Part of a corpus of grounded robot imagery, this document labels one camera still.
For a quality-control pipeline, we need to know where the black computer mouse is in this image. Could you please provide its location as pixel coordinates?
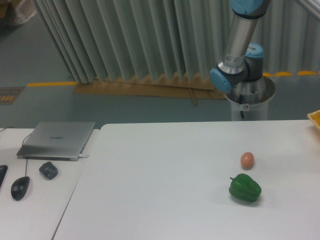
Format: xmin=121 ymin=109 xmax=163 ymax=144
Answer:
xmin=10 ymin=176 xmax=30 ymax=201

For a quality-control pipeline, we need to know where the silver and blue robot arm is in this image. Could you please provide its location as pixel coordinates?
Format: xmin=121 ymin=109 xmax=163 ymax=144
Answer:
xmin=209 ymin=0 xmax=270 ymax=92

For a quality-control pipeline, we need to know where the green bell pepper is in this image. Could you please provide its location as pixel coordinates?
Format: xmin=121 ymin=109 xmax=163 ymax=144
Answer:
xmin=228 ymin=173 xmax=262 ymax=203

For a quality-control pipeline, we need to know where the brown cardboard sheet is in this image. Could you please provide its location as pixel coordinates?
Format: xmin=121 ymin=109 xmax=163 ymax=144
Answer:
xmin=73 ymin=80 xmax=226 ymax=100

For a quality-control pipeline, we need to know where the pale green folding curtain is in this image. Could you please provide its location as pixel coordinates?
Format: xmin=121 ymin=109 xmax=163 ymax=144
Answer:
xmin=33 ymin=0 xmax=234 ymax=84

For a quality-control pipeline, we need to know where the brown egg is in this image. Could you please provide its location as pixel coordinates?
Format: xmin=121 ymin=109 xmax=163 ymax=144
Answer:
xmin=240 ymin=152 xmax=255 ymax=169

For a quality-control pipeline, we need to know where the silver closed laptop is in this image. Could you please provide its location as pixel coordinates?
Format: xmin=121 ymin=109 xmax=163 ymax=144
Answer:
xmin=16 ymin=121 xmax=95 ymax=161

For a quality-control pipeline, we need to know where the small dark grey gadget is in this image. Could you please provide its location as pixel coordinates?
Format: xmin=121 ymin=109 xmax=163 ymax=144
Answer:
xmin=39 ymin=161 xmax=58 ymax=180

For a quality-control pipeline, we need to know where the yellow tray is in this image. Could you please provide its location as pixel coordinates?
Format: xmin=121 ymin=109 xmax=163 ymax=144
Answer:
xmin=307 ymin=110 xmax=320 ymax=130

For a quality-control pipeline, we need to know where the black keyboard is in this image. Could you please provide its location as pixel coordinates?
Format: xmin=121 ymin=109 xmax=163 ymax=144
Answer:
xmin=0 ymin=165 xmax=8 ymax=187

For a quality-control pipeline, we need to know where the clear plastic wrapped bundle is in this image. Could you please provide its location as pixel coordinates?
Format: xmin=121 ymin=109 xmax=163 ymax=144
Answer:
xmin=9 ymin=0 xmax=37 ymax=26

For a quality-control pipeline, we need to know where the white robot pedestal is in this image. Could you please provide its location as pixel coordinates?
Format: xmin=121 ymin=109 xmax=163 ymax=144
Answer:
xmin=225 ymin=76 xmax=276 ymax=121

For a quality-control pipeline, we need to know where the black mouse cable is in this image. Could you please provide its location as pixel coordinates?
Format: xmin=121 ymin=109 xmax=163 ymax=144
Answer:
xmin=21 ymin=128 xmax=37 ymax=178

